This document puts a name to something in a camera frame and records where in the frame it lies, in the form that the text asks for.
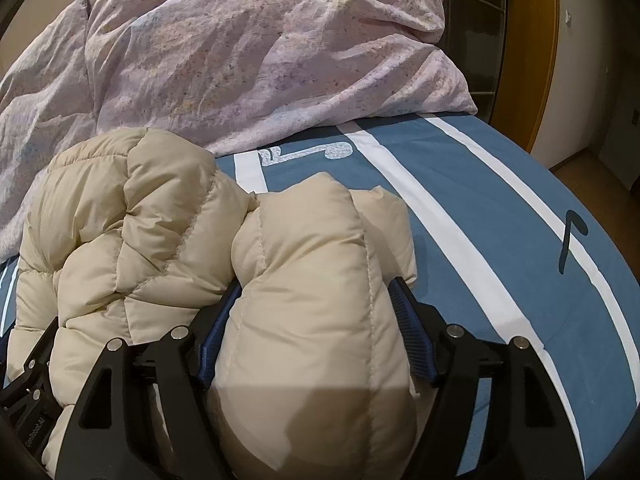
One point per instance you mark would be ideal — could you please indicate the dark slatted headboard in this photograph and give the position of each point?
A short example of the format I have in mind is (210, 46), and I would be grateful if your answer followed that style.
(475, 35)

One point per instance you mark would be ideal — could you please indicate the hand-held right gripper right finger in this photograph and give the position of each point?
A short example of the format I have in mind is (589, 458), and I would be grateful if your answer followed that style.
(411, 332)

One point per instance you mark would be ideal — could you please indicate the beige puffer jacket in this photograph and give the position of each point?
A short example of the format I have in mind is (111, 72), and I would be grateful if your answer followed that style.
(190, 240)

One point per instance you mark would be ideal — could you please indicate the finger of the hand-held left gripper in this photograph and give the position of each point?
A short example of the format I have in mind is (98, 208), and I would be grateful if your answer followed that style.
(36, 360)

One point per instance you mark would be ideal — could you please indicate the wooden door frame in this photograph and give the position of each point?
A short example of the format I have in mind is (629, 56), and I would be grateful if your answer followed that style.
(530, 45)

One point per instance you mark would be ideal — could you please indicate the blue white-striped bed sheet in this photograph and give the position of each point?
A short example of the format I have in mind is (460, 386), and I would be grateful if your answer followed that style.
(500, 220)

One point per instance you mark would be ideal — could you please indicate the pink floral duvet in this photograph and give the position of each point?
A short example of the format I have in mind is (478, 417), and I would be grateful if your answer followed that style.
(225, 50)

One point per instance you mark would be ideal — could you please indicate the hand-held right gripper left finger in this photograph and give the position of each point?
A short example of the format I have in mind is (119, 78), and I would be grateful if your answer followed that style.
(216, 320)

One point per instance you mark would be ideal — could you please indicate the white wall switch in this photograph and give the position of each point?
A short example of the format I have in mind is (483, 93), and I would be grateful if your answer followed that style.
(570, 17)

